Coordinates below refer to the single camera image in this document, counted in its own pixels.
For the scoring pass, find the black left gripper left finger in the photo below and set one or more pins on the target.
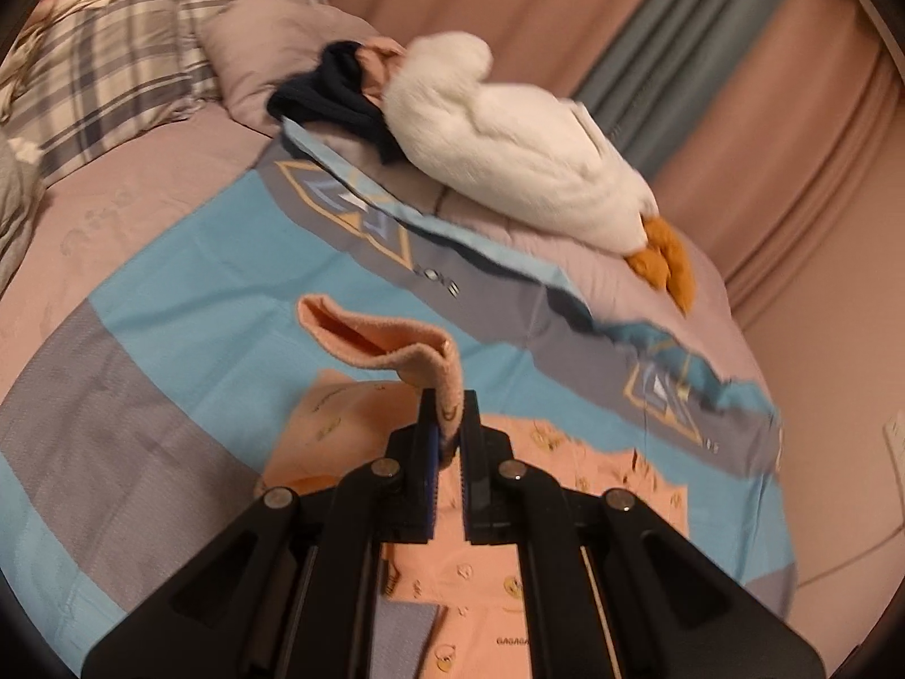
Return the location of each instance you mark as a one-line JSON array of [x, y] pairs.
[[413, 494]]

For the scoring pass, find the mauve pillow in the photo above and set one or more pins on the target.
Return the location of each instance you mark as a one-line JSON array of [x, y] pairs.
[[255, 45]]

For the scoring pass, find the plaid pillow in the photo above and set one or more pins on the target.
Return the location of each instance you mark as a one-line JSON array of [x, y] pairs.
[[106, 75]]

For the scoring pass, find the pink cartoon print garment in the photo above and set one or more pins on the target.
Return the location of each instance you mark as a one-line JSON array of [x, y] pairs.
[[452, 607]]

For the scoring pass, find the pink curtain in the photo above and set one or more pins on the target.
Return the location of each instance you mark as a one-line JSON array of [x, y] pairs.
[[778, 153]]

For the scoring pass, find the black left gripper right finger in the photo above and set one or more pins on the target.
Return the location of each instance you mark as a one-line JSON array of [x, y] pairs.
[[482, 451]]

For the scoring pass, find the blue grey patterned duvet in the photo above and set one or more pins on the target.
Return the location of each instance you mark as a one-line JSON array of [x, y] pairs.
[[136, 430]]

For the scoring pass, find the white goose plush toy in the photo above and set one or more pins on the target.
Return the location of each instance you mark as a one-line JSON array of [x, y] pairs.
[[520, 151]]

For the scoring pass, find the dark navy garment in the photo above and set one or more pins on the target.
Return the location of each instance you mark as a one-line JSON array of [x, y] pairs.
[[332, 93]]

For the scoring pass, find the grey blue curtain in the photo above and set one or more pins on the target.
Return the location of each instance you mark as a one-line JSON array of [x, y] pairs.
[[651, 86]]

